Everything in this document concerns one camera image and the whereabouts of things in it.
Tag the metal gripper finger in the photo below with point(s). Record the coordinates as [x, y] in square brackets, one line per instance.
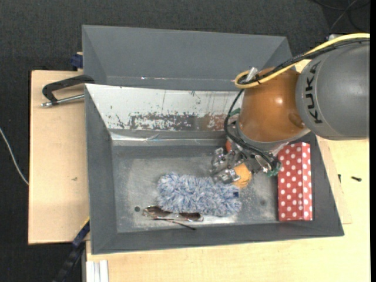
[220, 157]
[226, 176]

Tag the orange ball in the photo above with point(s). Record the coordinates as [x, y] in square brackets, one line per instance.
[244, 176]

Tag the blue and white fluffy cloth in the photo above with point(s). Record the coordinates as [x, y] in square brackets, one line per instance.
[194, 194]

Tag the grey metal bin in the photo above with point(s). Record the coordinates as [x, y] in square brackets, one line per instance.
[123, 187]

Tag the small black screw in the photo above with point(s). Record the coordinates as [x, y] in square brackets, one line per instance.
[357, 179]

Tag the red box with white dots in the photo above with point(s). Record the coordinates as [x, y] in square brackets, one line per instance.
[295, 187]

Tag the brown sunglasses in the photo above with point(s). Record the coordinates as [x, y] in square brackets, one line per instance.
[191, 216]

